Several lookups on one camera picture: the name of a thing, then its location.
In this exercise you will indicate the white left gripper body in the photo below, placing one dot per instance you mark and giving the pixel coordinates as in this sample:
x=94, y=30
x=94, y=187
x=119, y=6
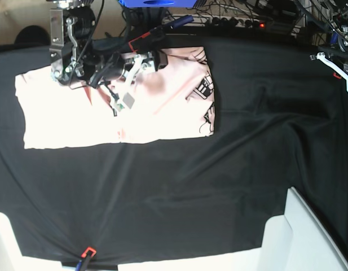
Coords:
x=335, y=59

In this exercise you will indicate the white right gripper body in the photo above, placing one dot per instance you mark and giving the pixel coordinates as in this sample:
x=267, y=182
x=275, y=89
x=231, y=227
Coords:
x=118, y=73

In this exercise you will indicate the pink T-shirt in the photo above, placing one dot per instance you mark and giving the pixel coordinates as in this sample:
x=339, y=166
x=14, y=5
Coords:
x=175, y=102

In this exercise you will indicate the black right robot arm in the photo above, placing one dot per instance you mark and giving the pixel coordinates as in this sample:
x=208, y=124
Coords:
x=75, y=58

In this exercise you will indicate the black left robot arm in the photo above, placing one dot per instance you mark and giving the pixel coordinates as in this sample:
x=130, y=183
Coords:
x=332, y=18

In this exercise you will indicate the orange black clamp top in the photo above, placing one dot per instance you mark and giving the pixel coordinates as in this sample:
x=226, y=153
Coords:
x=149, y=39

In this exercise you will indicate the blue plastic box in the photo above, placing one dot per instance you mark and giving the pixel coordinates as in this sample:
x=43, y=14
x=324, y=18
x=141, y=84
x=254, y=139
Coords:
x=157, y=3

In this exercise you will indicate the black table cloth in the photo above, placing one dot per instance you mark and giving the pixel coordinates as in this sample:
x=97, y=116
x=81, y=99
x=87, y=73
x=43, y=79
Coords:
x=282, y=121

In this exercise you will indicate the black power strip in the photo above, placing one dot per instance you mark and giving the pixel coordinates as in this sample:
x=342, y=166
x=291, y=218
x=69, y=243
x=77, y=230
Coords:
x=225, y=21

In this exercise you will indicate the white box right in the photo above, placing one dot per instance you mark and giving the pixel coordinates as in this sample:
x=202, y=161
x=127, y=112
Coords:
x=297, y=240

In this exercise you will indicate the white box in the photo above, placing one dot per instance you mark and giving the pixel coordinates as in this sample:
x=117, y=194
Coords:
x=297, y=240
x=10, y=254

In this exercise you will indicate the blue clamp bottom edge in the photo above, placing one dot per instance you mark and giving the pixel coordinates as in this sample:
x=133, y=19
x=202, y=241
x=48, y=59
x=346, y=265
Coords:
x=86, y=257

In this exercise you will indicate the white box left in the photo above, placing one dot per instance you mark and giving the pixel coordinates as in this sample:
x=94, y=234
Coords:
x=10, y=254

